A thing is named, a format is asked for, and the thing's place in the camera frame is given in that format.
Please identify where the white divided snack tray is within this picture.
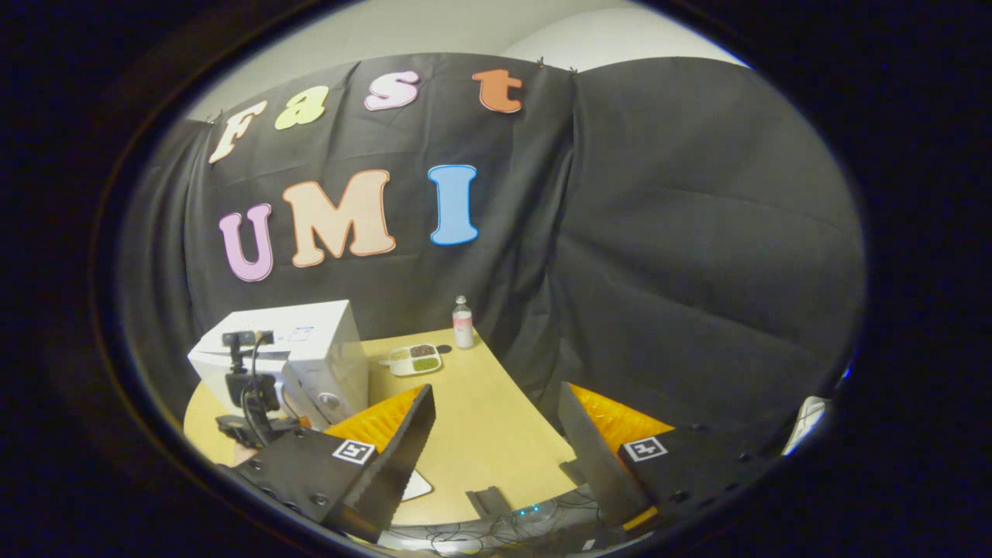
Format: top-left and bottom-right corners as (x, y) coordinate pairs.
(387, 343), (443, 377)

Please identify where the tangle of black cables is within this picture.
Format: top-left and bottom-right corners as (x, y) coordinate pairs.
(387, 496), (613, 553)

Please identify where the black backdrop cloth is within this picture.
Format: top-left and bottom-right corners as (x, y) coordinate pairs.
(116, 53), (866, 466)

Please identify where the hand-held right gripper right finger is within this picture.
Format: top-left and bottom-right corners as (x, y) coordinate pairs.
(558, 381), (764, 534)

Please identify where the white microwave oven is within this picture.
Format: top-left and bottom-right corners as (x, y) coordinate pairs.
(188, 300), (370, 431)

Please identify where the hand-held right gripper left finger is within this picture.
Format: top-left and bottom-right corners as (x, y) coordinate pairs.
(226, 384), (438, 545)

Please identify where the clear bottle with pink label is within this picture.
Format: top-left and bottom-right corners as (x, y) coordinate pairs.
(453, 295), (474, 350)

